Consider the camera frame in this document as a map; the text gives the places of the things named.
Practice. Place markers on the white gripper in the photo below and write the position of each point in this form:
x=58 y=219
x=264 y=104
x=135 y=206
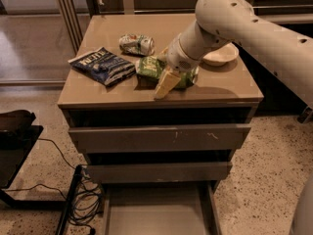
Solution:
x=177 y=58

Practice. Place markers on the green jalapeno chip bag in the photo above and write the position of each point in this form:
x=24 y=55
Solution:
x=151 y=68

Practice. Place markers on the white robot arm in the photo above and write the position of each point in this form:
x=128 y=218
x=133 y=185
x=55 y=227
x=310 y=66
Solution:
x=269 y=191

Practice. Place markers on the blue chip bag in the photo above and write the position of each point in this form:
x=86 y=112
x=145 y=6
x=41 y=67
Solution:
x=103 y=66

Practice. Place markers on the top grey drawer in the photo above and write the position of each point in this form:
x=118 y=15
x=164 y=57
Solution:
x=199 y=137

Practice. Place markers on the grey drawer cabinet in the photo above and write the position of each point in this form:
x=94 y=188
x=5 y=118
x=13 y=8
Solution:
x=219 y=96

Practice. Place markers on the middle grey drawer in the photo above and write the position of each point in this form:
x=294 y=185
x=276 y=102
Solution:
x=148 y=173

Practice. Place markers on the bottom open grey drawer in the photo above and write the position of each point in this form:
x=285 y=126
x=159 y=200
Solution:
x=162 y=209

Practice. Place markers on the crushed soda can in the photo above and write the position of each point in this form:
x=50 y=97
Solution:
x=137 y=44

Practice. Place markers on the white bowl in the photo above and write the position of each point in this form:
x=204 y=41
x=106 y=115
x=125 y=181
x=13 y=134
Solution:
x=221 y=56

